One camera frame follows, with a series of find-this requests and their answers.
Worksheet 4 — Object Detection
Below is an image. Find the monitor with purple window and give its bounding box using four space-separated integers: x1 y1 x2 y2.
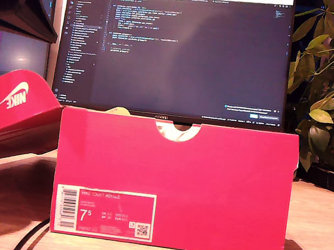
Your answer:
0 0 57 94

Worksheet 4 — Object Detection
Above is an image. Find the red Nike shoebox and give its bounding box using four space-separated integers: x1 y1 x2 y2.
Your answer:
46 103 303 250

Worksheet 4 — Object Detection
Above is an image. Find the red shoebox lid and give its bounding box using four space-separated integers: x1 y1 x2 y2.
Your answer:
0 66 69 175

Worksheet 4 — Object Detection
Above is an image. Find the black cable on table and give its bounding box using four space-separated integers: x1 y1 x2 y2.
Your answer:
13 215 50 250

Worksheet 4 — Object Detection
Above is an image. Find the black plant tray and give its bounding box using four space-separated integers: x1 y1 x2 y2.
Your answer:
303 161 334 194

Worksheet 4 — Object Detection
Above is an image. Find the black Huawei computer monitor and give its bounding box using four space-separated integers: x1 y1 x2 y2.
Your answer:
48 0 301 144

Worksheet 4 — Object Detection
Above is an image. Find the green leafy plant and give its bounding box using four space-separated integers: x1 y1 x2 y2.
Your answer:
275 0 334 175

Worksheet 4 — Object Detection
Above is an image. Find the beige paper sheet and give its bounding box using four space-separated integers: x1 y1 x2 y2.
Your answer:
104 104 132 117

